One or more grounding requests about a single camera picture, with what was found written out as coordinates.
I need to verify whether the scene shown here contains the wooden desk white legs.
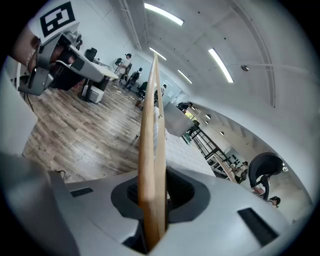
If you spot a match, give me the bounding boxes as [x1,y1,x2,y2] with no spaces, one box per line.
[213,153,240,182]

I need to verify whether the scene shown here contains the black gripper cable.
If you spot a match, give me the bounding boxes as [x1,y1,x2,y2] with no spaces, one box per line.
[24,92,35,113]

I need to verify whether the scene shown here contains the black metal railing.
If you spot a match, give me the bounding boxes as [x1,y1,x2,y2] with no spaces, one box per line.
[189,124,235,173]

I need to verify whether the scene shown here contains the white desktop computer tower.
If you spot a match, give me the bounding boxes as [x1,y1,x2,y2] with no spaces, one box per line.
[87,87,105,105]

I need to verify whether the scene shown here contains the translucent grey plastic bin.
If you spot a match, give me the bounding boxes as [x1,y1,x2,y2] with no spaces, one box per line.
[163,102,195,138]

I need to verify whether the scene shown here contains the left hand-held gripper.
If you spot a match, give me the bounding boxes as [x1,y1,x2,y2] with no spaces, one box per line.
[17,1,106,97]

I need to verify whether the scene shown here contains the long ceiling light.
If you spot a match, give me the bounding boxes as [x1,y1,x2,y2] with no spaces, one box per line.
[208,47,235,84]
[149,46,168,61]
[144,2,185,27]
[177,69,194,85]

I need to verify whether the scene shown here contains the person's left hand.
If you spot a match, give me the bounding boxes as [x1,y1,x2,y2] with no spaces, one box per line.
[51,44,77,65]

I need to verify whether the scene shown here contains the white work table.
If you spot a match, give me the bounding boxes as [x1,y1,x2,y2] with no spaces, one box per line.
[152,109,217,178]

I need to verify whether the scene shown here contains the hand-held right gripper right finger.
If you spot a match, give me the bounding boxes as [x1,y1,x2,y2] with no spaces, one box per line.
[149,165,292,256]

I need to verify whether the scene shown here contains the black standing fan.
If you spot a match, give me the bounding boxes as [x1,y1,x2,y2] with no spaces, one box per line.
[113,57,124,75]

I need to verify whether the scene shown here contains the round beige pedestal table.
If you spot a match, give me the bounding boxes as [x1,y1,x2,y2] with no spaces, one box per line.
[77,66,120,103]

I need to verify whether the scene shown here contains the white ceiling conduit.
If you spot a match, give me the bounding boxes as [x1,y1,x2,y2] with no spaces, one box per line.
[119,0,144,51]

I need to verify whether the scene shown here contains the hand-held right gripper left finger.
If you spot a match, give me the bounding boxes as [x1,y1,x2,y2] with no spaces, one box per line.
[47,169,148,256]

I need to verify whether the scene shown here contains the person's left forearm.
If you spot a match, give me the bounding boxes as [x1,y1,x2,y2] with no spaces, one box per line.
[11,33,42,70]

